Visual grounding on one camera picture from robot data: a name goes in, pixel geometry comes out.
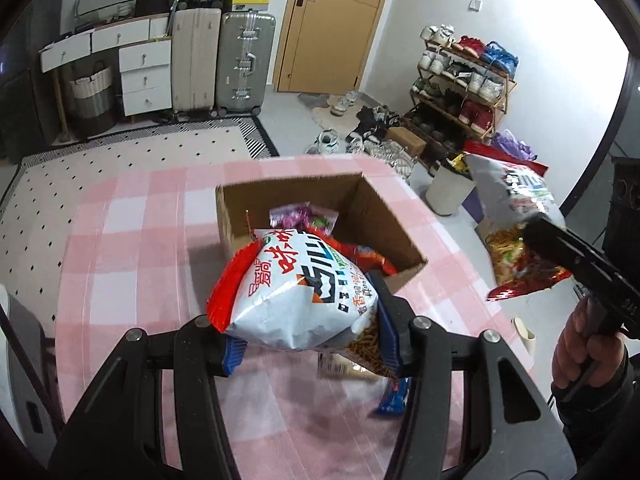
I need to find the wicker basket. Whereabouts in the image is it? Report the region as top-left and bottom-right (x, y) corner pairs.
(65, 60), (117, 137)

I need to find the wooden shoe rack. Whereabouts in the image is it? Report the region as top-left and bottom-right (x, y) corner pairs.
(409, 35), (519, 162)

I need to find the beige snack packet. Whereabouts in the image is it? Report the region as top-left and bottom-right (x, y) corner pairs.
(317, 352), (382, 384)

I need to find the grey refrigerator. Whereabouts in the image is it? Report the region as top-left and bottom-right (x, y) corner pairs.
(0, 45), (53, 157)

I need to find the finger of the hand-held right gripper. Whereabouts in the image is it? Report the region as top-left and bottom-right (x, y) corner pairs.
(522, 214), (625, 308)

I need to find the wooden door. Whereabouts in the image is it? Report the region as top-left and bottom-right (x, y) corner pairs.
(272, 0), (397, 95)

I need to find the pink green snack packet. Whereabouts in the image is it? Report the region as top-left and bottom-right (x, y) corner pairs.
(269, 202), (339, 237)

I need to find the white drawer desk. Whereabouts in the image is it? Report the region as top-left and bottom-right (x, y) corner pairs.
(40, 14), (174, 117)

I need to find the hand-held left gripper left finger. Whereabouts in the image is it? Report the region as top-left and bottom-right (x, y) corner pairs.
(47, 315), (250, 480)

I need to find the white diamond pattern rug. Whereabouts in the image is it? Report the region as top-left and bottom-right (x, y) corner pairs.
(0, 115), (282, 311)

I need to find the beige door mat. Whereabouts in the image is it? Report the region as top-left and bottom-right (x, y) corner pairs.
(312, 92), (362, 132)

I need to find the cream plastic object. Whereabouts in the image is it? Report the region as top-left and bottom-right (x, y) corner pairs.
(511, 316), (537, 357)

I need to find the small cardboard box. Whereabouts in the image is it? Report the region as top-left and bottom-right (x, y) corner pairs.
(385, 126), (428, 159)

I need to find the yellow box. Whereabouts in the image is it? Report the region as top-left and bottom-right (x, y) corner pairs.
(225, 0), (271, 14)

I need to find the beige suitcase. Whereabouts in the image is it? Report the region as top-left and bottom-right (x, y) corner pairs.
(171, 7), (223, 114)

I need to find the person's right hand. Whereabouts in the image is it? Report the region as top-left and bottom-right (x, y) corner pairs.
(551, 304), (627, 392)

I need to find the blue cookie packet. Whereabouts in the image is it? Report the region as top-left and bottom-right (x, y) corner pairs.
(372, 375), (414, 419)

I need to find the pink checked tablecloth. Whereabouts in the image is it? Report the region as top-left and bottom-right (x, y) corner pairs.
(52, 152), (542, 480)

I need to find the pile of shoes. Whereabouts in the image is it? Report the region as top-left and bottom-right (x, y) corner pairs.
(305, 90), (419, 177)

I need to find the person's right forearm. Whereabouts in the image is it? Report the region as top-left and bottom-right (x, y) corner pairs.
(550, 345), (640, 467)

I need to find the row of shoes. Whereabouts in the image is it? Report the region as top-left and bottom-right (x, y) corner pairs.
(417, 24), (519, 137)

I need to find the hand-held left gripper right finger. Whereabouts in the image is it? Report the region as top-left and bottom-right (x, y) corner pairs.
(367, 270), (579, 480)

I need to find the silver suitcase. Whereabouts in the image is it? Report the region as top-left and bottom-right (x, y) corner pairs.
(215, 11), (277, 116)

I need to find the red cone snack packet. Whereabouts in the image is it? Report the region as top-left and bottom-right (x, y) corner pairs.
(334, 240), (399, 277)

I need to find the white waste bin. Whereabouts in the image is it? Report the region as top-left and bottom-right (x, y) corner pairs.
(425, 152), (479, 217)

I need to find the white noodle snack packet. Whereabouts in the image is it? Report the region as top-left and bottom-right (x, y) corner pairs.
(462, 140), (574, 304)
(206, 227), (402, 379)

